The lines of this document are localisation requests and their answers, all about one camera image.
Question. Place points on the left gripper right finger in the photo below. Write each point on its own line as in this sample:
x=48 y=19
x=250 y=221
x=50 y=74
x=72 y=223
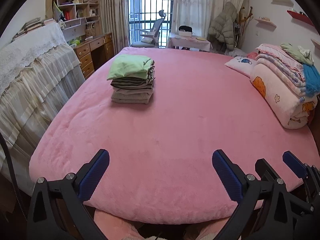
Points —
x=253 y=218

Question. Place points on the green folded garment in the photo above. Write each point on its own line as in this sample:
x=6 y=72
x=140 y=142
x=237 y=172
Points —
x=303 y=56

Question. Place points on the wooden coat rack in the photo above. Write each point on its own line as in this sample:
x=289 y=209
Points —
x=243 y=21

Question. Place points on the grey folded towel sweater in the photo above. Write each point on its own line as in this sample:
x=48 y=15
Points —
x=141 y=98

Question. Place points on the olive puffer jacket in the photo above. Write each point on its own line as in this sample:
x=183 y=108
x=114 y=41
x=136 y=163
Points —
x=222 y=27

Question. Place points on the wooden desk with drawers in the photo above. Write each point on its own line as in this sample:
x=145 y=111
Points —
x=94 y=52

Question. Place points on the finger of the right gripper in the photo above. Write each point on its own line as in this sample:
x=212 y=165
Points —
x=308 y=174
x=281 y=200

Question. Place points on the pink cartoon rolled quilt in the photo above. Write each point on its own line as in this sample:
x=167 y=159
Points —
x=292 y=111

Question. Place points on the small table with tablecloth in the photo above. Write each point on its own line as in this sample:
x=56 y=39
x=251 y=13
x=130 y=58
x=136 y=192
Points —
x=193 y=42

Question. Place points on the red wall shelf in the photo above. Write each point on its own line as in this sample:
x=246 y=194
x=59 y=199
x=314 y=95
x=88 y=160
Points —
x=300 y=17

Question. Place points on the striped folded sweater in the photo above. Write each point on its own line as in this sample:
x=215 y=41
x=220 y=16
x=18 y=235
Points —
x=135 y=83

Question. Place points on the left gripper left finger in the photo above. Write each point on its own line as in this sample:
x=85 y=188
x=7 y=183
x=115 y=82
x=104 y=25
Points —
x=57 y=208

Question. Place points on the pink cartoon pillow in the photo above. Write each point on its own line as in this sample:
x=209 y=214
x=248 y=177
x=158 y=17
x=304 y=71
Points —
x=242 y=65

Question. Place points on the wooden bookshelf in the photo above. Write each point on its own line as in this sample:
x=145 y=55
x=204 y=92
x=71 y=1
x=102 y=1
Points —
x=76 y=13

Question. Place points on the green t-shirt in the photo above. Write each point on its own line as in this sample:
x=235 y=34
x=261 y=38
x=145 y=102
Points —
x=127 y=65

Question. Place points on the grey office chair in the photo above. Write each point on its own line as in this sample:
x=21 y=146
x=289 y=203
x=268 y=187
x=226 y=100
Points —
x=150 y=39

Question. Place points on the beige folded sweater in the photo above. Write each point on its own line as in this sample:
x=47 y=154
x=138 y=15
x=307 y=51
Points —
x=133 y=91

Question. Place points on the pink striped folded blanket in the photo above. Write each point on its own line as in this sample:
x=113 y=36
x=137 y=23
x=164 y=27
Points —
x=284 y=66

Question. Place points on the white box with black lid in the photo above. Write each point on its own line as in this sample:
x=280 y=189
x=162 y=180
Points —
x=185 y=31

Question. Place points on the blue fringed cloth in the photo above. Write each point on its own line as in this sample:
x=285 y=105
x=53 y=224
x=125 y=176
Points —
x=312 y=80

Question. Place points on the lace covered cabinet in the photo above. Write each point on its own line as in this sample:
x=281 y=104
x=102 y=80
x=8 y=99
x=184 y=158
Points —
x=39 y=73

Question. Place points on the pink bed blanket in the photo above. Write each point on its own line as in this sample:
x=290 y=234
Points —
x=160 y=168

